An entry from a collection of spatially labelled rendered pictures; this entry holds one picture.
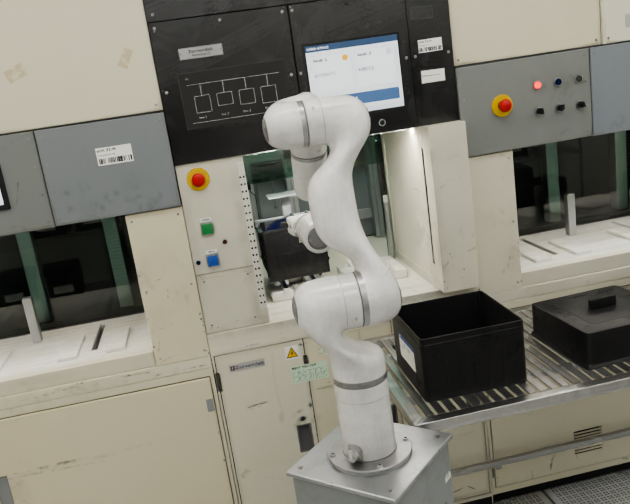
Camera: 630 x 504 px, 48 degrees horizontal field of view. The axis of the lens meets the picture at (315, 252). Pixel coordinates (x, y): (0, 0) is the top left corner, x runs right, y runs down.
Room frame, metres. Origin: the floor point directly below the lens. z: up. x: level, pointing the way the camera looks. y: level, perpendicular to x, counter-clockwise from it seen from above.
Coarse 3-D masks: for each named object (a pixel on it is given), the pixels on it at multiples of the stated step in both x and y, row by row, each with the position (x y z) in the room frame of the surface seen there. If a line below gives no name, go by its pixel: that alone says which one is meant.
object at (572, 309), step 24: (600, 288) 2.00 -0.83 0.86; (552, 312) 1.86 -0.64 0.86; (576, 312) 1.83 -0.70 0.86; (600, 312) 1.81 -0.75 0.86; (624, 312) 1.78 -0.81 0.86; (552, 336) 1.85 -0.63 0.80; (576, 336) 1.73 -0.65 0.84; (600, 336) 1.69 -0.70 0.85; (624, 336) 1.70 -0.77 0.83; (576, 360) 1.73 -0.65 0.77; (600, 360) 1.69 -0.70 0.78; (624, 360) 1.70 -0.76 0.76
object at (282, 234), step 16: (288, 192) 2.44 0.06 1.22; (288, 208) 2.40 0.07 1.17; (256, 224) 2.39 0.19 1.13; (272, 240) 2.31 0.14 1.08; (288, 240) 2.31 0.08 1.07; (272, 256) 2.30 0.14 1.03; (288, 256) 2.31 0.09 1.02; (304, 256) 2.32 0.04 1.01; (320, 256) 2.33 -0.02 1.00; (272, 272) 2.30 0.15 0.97; (288, 272) 2.31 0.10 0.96; (304, 272) 2.32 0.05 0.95; (320, 272) 2.33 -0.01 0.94
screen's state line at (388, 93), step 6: (372, 90) 2.16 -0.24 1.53; (378, 90) 2.16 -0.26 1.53; (384, 90) 2.16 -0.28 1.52; (390, 90) 2.17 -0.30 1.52; (396, 90) 2.17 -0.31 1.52; (354, 96) 2.15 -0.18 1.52; (360, 96) 2.15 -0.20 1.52; (366, 96) 2.16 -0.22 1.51; (372, 96) 2.16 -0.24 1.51; (378, 96) 2.16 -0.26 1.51; (384, 96) 2.16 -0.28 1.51; (390, 96) 2.17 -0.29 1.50; (396, 96) 2.17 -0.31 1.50; (366, 102) 2.16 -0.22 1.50
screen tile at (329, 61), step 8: (312, 56) 2.13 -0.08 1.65; (320, 56) 2.14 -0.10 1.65; (328, 56) 2.14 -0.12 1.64; (336, 56) 2.14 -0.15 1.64; (312, 64) 2.13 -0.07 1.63; (320, 64) 2.14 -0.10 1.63; (328, 64) 2.14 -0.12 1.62; (336, 64) 2.14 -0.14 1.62; (344, 64) 2.15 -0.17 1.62; (312, 72) 2.13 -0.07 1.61; (344, 72) 2.15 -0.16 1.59; (352, 72) 2.15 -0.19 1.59; (320, 80) 2.14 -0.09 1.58; (328, 80) 2.14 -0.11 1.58; (336, 80) 2.14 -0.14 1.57; (344, 80) 2.15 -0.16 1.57; (352, 80) 2.15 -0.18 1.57; (320, 88) 2.14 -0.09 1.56; (328, 88) 2.14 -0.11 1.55; (336, 88) 2.14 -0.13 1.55; (344, 88) 2.15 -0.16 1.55; (352, 88) 2.15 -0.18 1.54
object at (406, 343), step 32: (416, 320) 1.90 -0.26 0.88; (448, 320) 1.92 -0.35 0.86; (480, 320) 1.93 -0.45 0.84; (512, 320) 1.72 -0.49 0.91; (416, 352) 1.67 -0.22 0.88; (448, 352) 1.63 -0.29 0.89; (480, 352) 1.65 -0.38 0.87; (512, 352) 1.66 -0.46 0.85; (416, 384) 1.71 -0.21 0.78; (448, 384) 1.63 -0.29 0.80; (480, 384) 1.65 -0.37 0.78; (512, 384) 1.66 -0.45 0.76
